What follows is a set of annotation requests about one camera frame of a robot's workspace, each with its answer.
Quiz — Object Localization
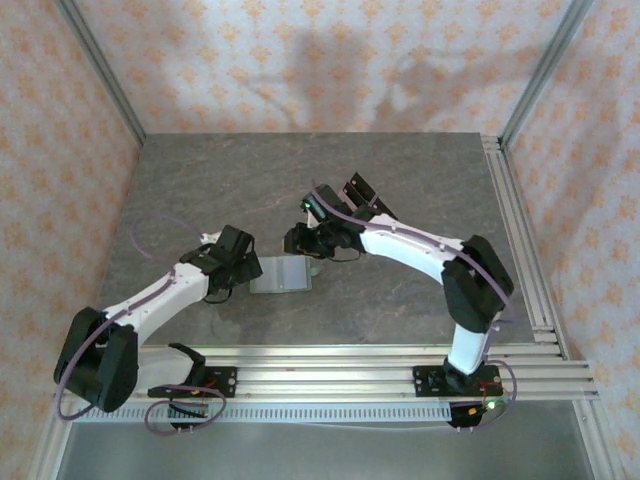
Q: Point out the green card holder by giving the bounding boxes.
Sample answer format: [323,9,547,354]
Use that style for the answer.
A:
[248,255,325,296]

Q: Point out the black credit card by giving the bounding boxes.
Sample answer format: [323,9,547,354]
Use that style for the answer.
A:
[372,196,400,221]
[349,171,377,197]
[341,182,364,214]

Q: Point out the black controller board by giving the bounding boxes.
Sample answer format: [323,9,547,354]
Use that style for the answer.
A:
[167,402,211,432]

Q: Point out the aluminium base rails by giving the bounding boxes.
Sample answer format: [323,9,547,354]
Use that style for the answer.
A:
[52,343,601,402]

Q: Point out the grey metal lower panel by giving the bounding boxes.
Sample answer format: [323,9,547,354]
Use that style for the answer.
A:
[57,422,599,480]

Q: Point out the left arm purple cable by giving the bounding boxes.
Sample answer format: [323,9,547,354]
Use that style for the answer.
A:
[53,214,227,437]

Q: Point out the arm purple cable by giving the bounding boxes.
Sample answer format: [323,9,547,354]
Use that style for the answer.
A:
[53,214,227,437]
[310,180,519,432]

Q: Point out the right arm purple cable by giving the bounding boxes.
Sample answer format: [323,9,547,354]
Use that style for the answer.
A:
[310,180,519,432]

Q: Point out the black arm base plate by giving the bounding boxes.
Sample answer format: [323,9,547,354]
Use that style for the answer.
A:
[412,364,501,399]
[147,366,238,400]

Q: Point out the slotted grey cable duct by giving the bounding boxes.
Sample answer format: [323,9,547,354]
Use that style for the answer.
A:
[74,403,454,425]

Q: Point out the aluminium side rail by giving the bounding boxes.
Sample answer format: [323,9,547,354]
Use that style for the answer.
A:
[480,133,571,361]

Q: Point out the aluminium frame post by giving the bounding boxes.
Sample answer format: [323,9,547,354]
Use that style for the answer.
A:
[498,0,600,150]
[53,0,148,150]

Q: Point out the aluminium frame leg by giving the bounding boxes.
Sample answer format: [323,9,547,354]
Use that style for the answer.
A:
[569,399,626,480]
[29,399,76,480]

